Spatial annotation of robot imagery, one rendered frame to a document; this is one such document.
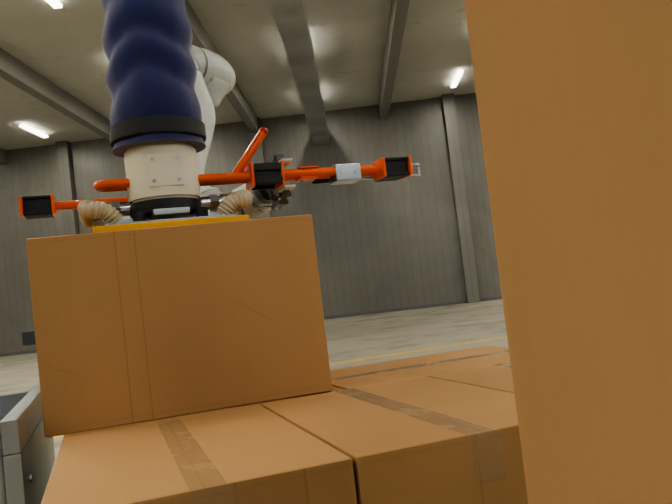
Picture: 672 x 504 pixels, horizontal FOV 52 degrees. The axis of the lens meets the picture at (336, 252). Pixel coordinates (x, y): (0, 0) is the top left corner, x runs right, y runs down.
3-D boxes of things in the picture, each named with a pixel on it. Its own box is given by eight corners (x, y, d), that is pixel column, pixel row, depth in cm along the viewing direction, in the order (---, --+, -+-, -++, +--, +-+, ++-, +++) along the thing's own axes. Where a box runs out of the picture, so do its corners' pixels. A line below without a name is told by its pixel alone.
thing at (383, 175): (384, 176, 181) (382, 157, 182) (373, 181, 188) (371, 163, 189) (413, 174, 184) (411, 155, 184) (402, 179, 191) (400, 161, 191)
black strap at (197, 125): (110, 133, 154) (109, 116, 154) (109, 156, 176) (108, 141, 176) (212, 130, 161) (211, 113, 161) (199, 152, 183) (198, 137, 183)
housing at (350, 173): (337, 181, 178) (335, 163, 178) (329, 185, 185) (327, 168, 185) (362, 179, 180) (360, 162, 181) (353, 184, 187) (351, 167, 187)
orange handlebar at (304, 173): (44, 195, 156) (42, 179, 156) (53, 213, 185) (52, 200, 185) (417, 172, 186) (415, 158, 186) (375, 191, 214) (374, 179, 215)
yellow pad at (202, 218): (93, 235, 148) (91, 212, 148) (93, 240, 157) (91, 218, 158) (250, 222, 159) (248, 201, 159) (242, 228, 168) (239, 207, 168)
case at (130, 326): (44, 438, 138) (25, 238, 140) (63, 410, 176) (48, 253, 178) (332, 391, 155) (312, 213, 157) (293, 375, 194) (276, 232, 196)
